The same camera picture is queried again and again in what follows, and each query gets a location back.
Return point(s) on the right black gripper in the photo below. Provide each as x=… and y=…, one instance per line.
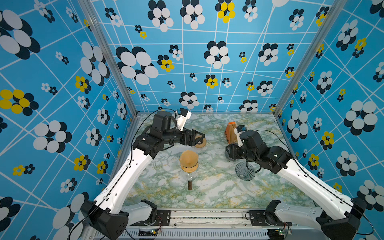
x=233, y=151

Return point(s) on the grey glass dripper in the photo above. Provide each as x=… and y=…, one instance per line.
x=245, y=172

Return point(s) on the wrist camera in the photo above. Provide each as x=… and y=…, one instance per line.
x=238, y=131
x=182, y=118

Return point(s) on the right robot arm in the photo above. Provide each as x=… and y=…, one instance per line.
x=280, y=162

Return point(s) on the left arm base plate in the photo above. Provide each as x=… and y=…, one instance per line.
x=162, y=218

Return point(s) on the orange coffee filter pack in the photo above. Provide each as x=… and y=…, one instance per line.
x=230, y=132

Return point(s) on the grey glass pitcher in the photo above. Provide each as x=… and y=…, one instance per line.
x=227, y=155

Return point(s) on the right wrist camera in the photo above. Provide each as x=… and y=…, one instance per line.
x=238, y=131

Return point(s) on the green glass dripper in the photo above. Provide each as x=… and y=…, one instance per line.
x=190, y=167

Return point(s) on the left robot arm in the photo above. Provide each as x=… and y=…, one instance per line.
x=163, y=131

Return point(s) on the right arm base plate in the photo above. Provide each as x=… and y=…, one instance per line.
x=258, y=218

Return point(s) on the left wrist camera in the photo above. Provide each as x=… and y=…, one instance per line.
x=182, y=118

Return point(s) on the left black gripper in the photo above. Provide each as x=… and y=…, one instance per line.
x=192, y=141

